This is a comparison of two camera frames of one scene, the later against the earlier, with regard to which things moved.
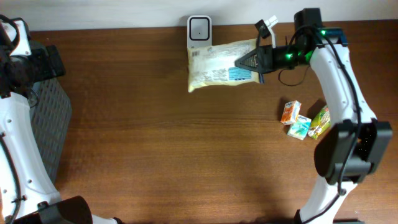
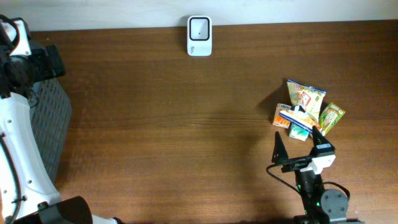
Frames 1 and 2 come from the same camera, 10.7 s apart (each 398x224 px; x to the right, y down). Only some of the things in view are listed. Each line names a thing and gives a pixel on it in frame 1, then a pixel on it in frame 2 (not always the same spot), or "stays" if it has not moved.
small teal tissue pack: (299, 130) stays
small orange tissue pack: (291, 112) → (279, 120)
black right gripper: (264, 64) → (280, 155)
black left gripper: (47, 71) stays
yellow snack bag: (214, 65) → (306, 103)
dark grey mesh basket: (50, 117) stays
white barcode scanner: (199, 31) stays
